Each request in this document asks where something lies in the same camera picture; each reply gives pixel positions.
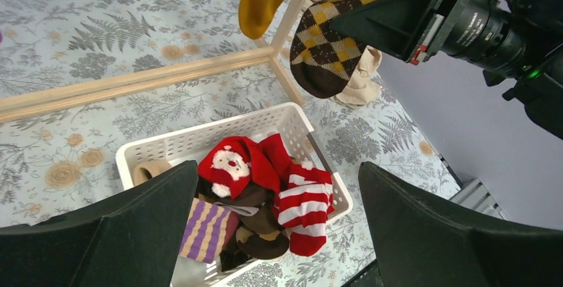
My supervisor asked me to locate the beige crumpled cloth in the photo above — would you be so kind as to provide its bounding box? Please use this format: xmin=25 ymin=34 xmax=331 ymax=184
xmin=333 ymin=46 xmax=382 ymax=108

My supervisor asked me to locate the purple striped beige sock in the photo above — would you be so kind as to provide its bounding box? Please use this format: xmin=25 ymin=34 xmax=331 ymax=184
xmin=179 ymin=169 xmax=239 ymax=264

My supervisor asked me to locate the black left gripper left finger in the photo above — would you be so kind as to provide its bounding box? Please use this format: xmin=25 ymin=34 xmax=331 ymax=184
xmin=1 ymin=161 xmax=198 ymax=286

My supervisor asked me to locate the white plastic basket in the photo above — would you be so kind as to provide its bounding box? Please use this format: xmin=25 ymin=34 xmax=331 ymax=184
xmin=116 ymin=102 xmax=353 ymax=286

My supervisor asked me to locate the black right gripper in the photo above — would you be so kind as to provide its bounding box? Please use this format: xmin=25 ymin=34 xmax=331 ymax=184
xmin=330 ymin=0 xmax=528 ymax=78

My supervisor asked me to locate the wooden clothes rack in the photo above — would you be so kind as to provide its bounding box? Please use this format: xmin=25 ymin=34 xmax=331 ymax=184
xmin=1 ymin=0 xmax=305 ymax=123

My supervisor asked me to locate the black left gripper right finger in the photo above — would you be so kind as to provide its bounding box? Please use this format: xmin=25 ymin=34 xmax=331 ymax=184
xmin=358 ymin=161 xmax=562 ymax=286

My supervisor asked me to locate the dark brown sock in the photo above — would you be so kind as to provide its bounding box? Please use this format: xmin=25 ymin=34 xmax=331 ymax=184
xmin=197 ymin=179 xmax=289 ymax=272

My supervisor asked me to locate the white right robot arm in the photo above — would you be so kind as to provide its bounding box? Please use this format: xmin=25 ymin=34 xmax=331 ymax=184
xmin=331 ymin=0 xmax=562 ymax=137

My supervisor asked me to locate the red white striped sock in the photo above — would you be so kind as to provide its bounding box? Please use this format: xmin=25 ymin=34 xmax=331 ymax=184
xmin=274 ymin=160 xmax=334 ymax=256

